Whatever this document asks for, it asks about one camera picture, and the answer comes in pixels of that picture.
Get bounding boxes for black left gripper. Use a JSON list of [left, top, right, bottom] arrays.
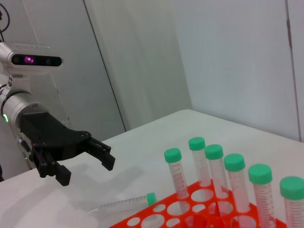
[[19, 113, 116, 187]]

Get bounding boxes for green-capped clear test tube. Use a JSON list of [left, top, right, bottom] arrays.
[[188, 136, 213, 190], [248, 164, 278, 228], [204, 143, 235, 214], [163, 147, 190, 214], [87, 192, 157, 214], [279, 176, 304, 228], [223, 153, 252, 214]]

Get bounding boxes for orange test tube rack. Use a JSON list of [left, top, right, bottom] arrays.
[[115, 178, 294, 228]]

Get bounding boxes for black left arm connector cable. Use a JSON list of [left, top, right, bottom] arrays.
[[18, 139, 33, 155]]

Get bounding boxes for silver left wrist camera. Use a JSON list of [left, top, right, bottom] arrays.
[[0, 42, 64, 77]]

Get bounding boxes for thin black camera cable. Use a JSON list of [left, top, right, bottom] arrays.
[[0, 0, 11, 42]]

